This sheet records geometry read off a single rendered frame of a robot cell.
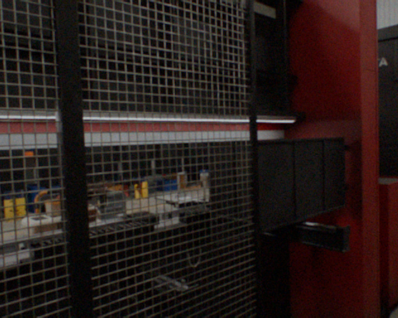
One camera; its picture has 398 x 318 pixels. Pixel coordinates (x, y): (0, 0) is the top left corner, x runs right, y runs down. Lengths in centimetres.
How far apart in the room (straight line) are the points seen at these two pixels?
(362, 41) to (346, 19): 18
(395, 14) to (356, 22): 646
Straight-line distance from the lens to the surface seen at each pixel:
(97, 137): 165
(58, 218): 280
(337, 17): 250
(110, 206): 462
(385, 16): 894
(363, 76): 239
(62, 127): 83
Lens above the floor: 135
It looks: 3 degrees down
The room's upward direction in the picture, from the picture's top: 2 degrees counter-clockwise
